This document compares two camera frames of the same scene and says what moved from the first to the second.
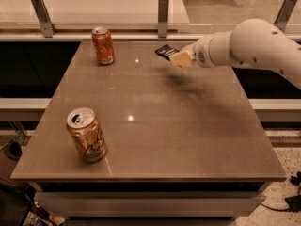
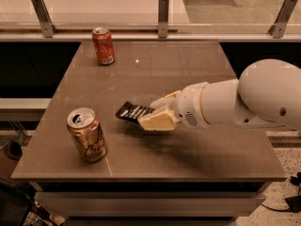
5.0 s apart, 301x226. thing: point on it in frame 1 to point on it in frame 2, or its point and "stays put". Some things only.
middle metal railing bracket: [163, 16] stays put
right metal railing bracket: [285, 11] stays put
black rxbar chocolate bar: [166, 51] to [132, 113]
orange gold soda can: [87, 132] stays put
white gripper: [200, 54] to [189, 105]
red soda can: [103, 45] stays put
